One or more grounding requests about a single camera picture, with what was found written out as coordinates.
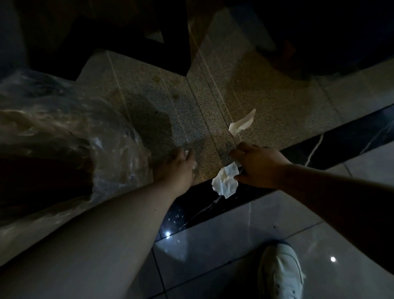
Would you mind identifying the white sneaker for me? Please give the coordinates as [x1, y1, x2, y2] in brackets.
[258, 243, 306, 299]

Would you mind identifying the clear plastic bag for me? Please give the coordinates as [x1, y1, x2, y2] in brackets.
[0, 69, 155, 266]

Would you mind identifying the torn white tissue piece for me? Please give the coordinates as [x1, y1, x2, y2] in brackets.
[228, 108, 257, 136]

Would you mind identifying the small white tissue scrap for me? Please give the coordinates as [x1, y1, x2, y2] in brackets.
[184, 149, 198, 170]

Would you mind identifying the person's left hand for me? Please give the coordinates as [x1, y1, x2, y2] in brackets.
[152, 147, 198, 191]

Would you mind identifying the person's right forearm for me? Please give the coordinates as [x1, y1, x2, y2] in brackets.
[277, 163, 394, 275]

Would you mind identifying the dark wooden furniture base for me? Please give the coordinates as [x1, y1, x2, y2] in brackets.
[27, 0, 192, 81]

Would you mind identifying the dark round furniture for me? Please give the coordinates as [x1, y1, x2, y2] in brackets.
[234, 0, 394, 78]

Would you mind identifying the brown woven carpet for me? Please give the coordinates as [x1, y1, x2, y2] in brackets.
[76, 6, 394, 186]

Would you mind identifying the person's right hand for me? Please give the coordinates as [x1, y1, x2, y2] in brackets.
[229, 142, 292, 189]

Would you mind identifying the person's left forearm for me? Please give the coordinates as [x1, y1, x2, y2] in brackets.
[0, 181, 183, 299]

